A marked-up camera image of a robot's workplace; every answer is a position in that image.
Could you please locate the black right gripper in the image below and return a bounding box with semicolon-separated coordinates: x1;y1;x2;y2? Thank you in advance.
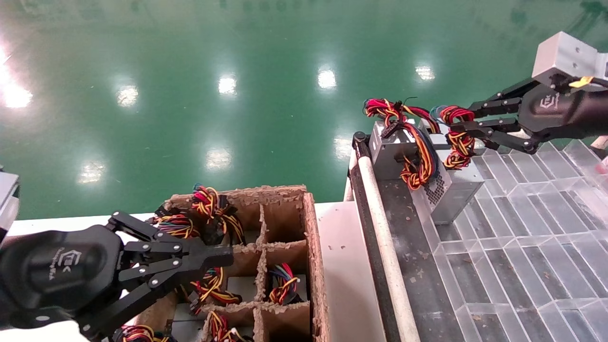
449;78;589;155

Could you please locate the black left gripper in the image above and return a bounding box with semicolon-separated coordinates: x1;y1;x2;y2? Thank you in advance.
0;212;234;339

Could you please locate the grey power supply with cables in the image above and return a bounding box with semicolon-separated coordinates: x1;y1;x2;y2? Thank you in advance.
267;263;304;305
116;324;177;342
205;311;253;342
191;185;246;247
418;104;486;225
176;267;258;314
365;97;443;190
153;205;201;240

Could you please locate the brown cardboard divider box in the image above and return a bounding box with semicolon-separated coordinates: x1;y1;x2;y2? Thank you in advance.
135;185;331;342

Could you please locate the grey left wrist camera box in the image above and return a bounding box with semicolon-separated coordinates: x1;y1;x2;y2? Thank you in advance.
0;171;20;240

